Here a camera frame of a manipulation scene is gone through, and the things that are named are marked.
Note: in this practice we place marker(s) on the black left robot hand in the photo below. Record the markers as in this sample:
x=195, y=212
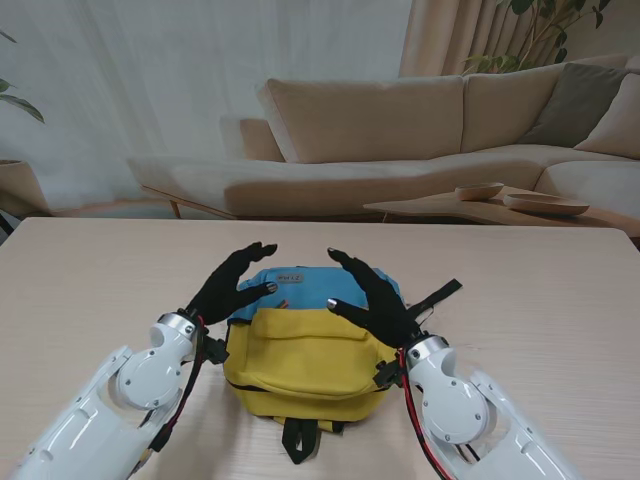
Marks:
x=225, y=290

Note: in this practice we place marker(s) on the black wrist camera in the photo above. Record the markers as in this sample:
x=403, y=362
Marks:
x=216, y=350
x=387, y=375

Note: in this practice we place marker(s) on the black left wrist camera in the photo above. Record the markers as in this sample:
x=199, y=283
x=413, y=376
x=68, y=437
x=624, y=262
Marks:
x=216, y=350

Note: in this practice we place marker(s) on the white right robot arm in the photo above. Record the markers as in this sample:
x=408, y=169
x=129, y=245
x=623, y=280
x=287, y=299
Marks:
x=475, y=405

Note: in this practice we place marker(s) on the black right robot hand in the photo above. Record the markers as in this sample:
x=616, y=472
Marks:
x=380, y=305

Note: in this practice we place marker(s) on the white sheer curtain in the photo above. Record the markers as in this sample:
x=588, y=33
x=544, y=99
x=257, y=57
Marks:
x=150, y=75

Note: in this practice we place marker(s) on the black stand leg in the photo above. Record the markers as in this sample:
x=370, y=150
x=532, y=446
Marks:
x=4, y=227

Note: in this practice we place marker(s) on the beige sofa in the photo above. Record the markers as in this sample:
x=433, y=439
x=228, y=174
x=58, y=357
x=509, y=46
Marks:
x=360, y=150

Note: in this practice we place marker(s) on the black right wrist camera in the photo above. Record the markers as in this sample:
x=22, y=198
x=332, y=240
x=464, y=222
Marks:
x=387, y=375

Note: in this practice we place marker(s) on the grey cushion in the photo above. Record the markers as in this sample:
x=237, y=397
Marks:
x=570, y=105

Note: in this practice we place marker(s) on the beige curtain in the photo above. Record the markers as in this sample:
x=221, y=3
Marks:
x=440, y=35

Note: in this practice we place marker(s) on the small wooden bowl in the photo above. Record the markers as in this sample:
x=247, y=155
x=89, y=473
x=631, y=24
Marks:
x=479, y=191

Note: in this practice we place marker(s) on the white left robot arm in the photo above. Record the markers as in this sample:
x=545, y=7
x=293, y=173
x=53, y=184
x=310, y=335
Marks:
x=110, y=400

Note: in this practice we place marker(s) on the wide shallow wooden bowl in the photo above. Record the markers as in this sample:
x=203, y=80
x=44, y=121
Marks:
x=545, y=205

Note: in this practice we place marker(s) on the blue and yellow school backpack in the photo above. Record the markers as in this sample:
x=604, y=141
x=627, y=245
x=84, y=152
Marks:
x=300, y=355

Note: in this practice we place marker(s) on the beige plant pot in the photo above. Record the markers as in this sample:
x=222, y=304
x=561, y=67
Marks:
x=20, y=187

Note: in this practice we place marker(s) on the beige cushion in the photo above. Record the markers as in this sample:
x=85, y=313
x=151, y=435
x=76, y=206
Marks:
x=617, y=125

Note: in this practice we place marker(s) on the dark green leaf plant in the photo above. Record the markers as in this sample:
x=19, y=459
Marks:
x=25, y=102

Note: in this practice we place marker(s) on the wooden coffee table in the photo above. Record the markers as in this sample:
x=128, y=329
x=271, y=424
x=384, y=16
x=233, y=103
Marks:
x=440, y=207

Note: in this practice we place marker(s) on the tall green leafy plant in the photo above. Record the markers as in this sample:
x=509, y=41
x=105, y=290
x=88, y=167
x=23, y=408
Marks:
x=545, y=30

